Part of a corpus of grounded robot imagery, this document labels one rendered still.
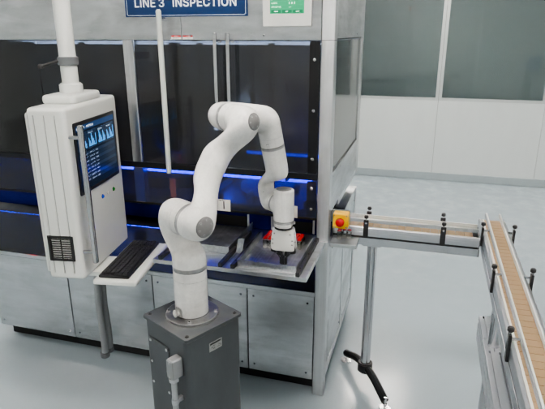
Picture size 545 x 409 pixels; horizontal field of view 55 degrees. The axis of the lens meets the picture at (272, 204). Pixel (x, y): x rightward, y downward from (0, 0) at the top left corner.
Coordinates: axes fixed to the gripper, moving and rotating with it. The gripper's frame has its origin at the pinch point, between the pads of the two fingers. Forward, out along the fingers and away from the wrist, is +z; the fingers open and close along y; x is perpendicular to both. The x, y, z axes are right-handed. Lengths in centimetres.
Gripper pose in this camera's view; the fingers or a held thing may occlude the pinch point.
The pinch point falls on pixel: (283, 260)
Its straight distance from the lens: 218.8
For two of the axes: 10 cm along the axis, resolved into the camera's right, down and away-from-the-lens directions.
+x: -2.8, 3.0, -9.1
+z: 0.0, 9.5, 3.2
